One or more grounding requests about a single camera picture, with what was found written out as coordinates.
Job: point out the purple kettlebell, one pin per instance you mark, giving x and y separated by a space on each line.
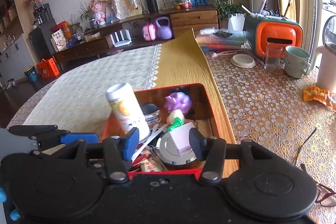
164 29

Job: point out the orange gift bag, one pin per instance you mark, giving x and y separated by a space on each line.
47 68

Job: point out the white washing machine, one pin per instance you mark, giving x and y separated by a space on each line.
326 16

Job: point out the orange snack wrapper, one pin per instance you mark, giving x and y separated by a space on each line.
319 96

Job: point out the black cabinet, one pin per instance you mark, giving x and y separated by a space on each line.
40 40

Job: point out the red tin box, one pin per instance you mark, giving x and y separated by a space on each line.
204 106

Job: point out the wooden media cabinet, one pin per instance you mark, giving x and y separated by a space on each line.
194 19

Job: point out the stack of books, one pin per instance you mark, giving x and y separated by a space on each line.
220 40

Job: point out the yellow wood-pattern mat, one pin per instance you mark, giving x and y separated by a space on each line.
181 64

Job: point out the white plant pot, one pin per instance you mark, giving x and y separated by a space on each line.
236 22

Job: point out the black speaker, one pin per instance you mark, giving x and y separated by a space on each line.
151 4

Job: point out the cream and green small toy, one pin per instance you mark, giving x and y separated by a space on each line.
176 119

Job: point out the purple toy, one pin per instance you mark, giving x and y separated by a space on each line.
178 102

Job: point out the clear drinking glass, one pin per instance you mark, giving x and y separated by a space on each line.
273 58

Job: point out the white router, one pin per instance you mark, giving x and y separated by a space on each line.
120 39

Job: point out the white and yellow bottle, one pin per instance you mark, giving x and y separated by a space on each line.
126 108

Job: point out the red-framed eyeglasses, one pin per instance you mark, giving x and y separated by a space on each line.
326 197

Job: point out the round tin with silver lid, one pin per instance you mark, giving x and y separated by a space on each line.
170 158

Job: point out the cream quilted table mat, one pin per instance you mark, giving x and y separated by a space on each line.
92 82

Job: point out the red snack packet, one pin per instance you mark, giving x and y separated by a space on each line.
149 166

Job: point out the white round lid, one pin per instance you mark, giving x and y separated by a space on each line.
242 60

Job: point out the wooden shelf unit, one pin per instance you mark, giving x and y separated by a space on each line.
15 16

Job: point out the black coffee machine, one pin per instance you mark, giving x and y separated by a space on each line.
41 14

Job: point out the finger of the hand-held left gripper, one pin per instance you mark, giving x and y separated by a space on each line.
78 138
36 130

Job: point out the small potted plant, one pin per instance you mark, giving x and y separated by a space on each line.
85 14

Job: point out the orange carton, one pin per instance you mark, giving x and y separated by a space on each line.
65 28

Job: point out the pale pink sticky note pad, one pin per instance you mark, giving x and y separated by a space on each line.
182 140

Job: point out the small dark blue-labelled jar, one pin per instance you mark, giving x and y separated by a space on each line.
150 113

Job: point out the white thermos mug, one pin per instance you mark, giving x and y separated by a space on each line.
326 66

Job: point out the orange and green tissue box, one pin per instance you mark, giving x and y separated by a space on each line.
278 32

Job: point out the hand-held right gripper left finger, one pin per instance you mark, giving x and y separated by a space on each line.
130 145

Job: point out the white snack box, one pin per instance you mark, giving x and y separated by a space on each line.
59 40

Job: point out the pink toy case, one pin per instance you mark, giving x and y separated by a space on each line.
149 32

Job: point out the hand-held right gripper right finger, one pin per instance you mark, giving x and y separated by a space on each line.
197 144

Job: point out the small cardboard box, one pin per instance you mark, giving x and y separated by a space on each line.
92 36

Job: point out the teal bucket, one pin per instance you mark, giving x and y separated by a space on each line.
31 74

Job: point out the pale green mug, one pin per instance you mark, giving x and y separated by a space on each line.
295 64

